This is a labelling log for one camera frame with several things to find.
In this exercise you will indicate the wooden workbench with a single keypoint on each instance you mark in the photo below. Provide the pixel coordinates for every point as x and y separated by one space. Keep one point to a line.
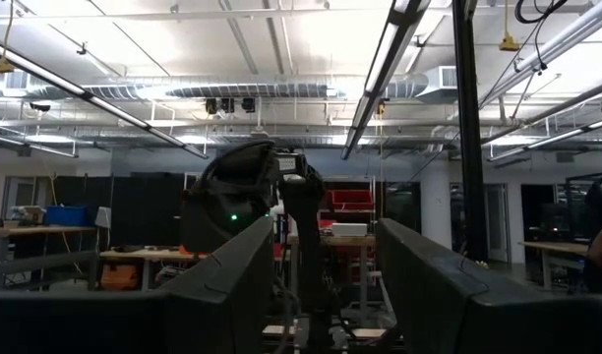
40 230

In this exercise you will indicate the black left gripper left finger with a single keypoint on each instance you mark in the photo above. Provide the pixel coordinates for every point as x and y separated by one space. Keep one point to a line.
217 305

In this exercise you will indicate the red storage bin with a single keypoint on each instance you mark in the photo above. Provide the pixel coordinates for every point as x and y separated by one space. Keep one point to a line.
352 199

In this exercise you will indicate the long ceiling strip light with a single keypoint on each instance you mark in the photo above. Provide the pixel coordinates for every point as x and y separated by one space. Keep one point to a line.
552 139
379 78
114 109

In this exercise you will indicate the black partition panel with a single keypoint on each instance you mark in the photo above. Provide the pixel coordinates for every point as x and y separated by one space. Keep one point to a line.
143 209

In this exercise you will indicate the blue plastic bin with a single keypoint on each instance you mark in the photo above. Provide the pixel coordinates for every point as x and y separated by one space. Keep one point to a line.
66 215

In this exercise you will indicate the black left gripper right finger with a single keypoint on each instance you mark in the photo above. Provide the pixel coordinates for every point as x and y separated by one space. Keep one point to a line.
453 305

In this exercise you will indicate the wooden table metal legs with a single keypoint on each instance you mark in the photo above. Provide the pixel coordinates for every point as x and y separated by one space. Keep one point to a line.
352 241

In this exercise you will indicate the wooden desk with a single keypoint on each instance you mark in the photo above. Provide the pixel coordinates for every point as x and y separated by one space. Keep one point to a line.
557 247

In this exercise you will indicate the silver ventilation duct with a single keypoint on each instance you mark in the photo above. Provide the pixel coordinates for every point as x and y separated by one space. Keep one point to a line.
242 90

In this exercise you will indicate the yellow hanging outlet pendant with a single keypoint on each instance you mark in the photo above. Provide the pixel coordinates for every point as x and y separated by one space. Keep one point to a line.
508 44
3 65

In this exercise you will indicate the orange bag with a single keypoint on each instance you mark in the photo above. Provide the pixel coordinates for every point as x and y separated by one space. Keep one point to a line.
119 277

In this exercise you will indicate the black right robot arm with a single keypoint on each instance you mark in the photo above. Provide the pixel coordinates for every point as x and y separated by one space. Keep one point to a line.
232 192

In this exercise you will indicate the white box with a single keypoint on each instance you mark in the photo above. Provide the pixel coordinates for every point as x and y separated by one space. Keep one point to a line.
349 229

